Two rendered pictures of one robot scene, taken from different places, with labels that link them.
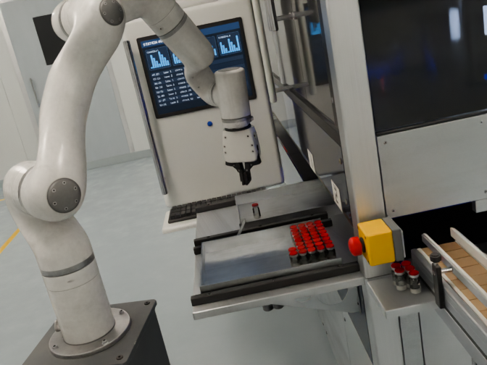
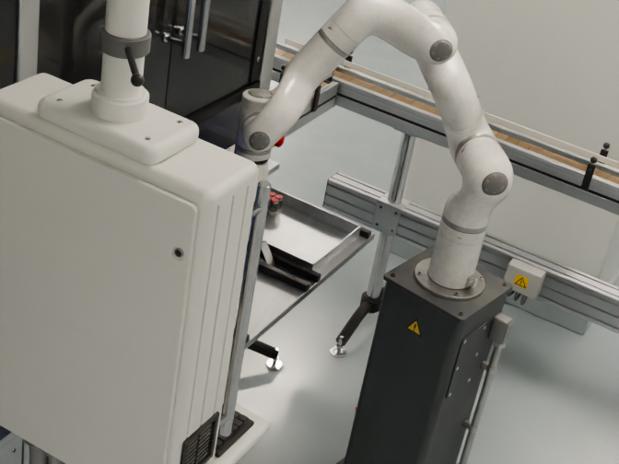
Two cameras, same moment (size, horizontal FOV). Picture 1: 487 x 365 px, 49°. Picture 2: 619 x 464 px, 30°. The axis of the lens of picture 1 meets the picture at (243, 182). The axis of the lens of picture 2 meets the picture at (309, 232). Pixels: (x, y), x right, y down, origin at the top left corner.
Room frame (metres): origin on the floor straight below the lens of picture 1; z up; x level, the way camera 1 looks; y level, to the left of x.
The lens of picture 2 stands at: (3.66, 1.16, 2.49)
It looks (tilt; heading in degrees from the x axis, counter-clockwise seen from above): 31 degrees down; 205
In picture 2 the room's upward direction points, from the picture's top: 11 degrees clockwise
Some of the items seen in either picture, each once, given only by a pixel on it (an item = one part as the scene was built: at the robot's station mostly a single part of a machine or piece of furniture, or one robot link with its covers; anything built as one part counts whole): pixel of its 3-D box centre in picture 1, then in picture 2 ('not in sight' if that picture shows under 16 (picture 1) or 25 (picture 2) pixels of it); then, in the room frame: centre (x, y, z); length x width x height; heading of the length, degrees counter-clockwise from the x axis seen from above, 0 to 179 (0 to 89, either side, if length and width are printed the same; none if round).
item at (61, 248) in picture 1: (46, 213); (479, 187); (1.16, 0.44, 1.16); 0.19 x 0.12 x 0.24; 40
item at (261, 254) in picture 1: (266, 255); (282, 226); (1.27, -0.02, 0.90); 0.34 x 0.26 x 0.04; 90
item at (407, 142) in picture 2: not in sight; (389, 222); (0.32, -0.08, 0.46); 0.09 x 0.09 x 0.77; 0
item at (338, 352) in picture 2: not in sight; (368, 310); (0.32, -0.08, 0.07); 0.50 x 0.08 x 0.14; 0
